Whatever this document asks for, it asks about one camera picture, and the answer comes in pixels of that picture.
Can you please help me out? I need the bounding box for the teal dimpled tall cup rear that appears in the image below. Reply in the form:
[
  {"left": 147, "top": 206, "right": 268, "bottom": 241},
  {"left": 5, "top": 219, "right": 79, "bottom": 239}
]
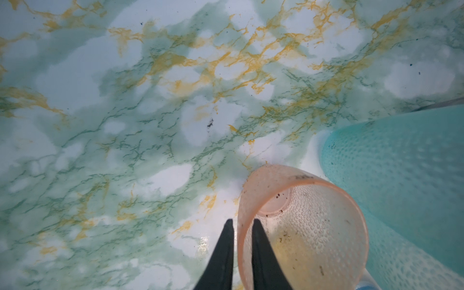
[{"left": 320, "top": 105, "right": 464, "bottom": 274}]

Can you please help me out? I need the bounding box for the short pink dimpled cup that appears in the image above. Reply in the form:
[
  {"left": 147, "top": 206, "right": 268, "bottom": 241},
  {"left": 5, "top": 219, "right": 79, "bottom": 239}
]
[{"left": 237, "top": 164, "right": 369, "bottom": 290}]

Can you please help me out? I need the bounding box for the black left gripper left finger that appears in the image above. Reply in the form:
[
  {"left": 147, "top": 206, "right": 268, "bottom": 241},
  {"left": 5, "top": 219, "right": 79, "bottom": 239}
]
[{"left": 194, "top": 219, "right": 234, "bottom": 290}]

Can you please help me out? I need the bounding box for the teal dimpled tall cup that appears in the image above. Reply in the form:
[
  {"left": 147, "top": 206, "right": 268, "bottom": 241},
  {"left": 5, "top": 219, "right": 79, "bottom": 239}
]
[
  {"left": 320, "top": 105, "right": 464, "bottom": 274},
  {"left": 362, "top": 210, "right": 464, "bottom": 290}
]

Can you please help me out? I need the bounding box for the teal dimpled tall cup front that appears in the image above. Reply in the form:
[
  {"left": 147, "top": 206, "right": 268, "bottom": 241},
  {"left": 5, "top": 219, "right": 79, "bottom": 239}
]
[{"left": 362, "top": 210, "right": 464, "bottom": 290}]

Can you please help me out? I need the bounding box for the grey tall glass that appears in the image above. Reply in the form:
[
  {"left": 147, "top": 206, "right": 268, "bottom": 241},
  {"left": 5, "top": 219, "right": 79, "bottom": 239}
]
[{"left": 413, "top": 97, "right": 464, "bottom": 112}]

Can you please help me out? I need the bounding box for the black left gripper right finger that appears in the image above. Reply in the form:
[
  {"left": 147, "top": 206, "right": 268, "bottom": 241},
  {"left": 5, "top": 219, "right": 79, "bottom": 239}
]
[{"left": 252, "top": 219, "right": 292, "bottom": 290}]

